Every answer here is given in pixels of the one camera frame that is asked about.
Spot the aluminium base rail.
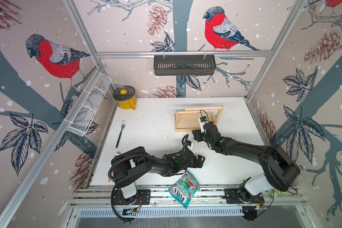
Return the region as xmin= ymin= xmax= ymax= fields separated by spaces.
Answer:
xmin=69 ymin=180 xmax=307 ymax=208

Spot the black hanging metal basket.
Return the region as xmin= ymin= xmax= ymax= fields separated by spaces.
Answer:
xmin=154 ymin=55 xmax=216 ymax=76

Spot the yellow pot with lid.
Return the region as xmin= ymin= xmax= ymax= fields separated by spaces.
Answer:
xmin=113 ymin=86 xmax=137 ymax=110

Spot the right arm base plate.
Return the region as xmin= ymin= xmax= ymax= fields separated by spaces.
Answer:
xmin=223 ymin=188 xmax=265 ymax=204

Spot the green Foxs candy bag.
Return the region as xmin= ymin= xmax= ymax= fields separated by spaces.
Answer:
xmin=168 ymin=171 xmax=200 ymax=209

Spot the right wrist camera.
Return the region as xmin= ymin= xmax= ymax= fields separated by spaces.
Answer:
xmin=199 ymin=116 xmax=209 ymax=133

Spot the wooden jewelry display stand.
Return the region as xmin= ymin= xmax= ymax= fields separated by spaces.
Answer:
xmin=175 ymin=106 xmax=224 ymax=132

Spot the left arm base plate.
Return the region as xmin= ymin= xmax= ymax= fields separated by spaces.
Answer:
xmin=111 ymin=189 xmax=151 ymax=205

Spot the white wire mesh shelf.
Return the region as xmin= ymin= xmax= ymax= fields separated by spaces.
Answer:
xmin=67 ymin=72 xmax=112 ymax=137

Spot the teal handled fork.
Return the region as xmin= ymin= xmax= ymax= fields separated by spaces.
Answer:
xmin=116 ymin=120 xmax=126 ymax=148

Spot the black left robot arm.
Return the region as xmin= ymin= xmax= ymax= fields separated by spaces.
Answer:
xmin=108 ymin=134 xmax=205 ymax=200

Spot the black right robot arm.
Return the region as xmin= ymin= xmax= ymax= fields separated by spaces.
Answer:
xmin=192 ymin=122 xmax=301 ymax=202

